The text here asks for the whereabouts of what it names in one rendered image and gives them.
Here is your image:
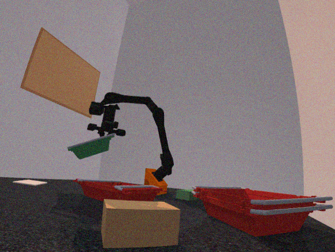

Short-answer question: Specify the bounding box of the green rectangular block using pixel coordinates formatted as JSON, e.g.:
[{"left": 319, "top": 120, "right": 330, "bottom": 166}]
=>
[{"left": 176, "top": 190, "right": 200, "bottom": 201}]

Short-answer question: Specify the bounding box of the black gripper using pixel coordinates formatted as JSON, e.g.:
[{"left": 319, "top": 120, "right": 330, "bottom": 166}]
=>
[{"left": 87, "top": 115, "right": 126, "bottom": 137}]

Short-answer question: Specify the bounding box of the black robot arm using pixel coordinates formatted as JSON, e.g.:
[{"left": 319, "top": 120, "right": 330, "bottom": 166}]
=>
[{"left": 89, "top": 92, "right": 174, "bottom": 182}]

